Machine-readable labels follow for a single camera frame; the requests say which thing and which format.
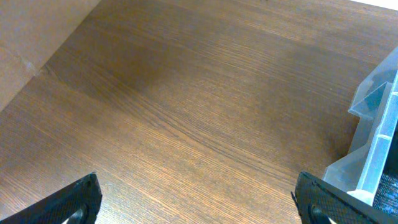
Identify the clear plastic storage bin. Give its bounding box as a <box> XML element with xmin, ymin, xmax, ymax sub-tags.
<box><xmin>322</xmin><ymin>49</ymin><xmax>397</xmax><ymax>206</ymax></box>

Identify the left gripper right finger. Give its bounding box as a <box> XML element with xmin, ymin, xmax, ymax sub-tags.
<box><xmin>291</xmin><ymin>171</ymin><xmax>397</xmax><ymax>223</ymax></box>

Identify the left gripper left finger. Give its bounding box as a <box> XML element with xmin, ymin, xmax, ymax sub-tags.
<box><xmin>1</xmin><ymin>172</ymin><xmax>102</xmax><ymax>223</ymax></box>

